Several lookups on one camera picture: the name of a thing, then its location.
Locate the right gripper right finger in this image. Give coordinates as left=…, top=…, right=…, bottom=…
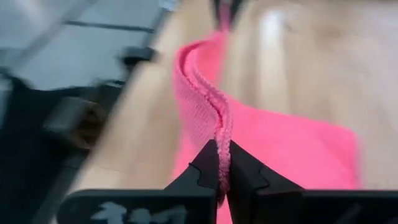
left=226, top=139, right=398, bottom=224

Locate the black aluminium table frame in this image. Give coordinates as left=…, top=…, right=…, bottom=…
left=29, top=0, right=181, bottom=224

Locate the black table edge clamp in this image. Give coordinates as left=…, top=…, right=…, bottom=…
left=119, top=45, right=157, bottom=68

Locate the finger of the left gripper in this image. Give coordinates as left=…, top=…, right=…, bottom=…
left=230, top=0, right=244, bottom=23
left=212, top=0, right=223, bottom=29

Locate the black table-level camera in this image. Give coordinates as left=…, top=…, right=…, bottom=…
left=42, top=95, right=107, bottom=151

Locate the pink microfiber towel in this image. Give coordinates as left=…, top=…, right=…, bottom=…
left=170, top=2, right=363, bottom=224

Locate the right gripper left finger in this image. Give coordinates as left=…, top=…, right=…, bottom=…
left=57, top=139, right=219, bottom=224

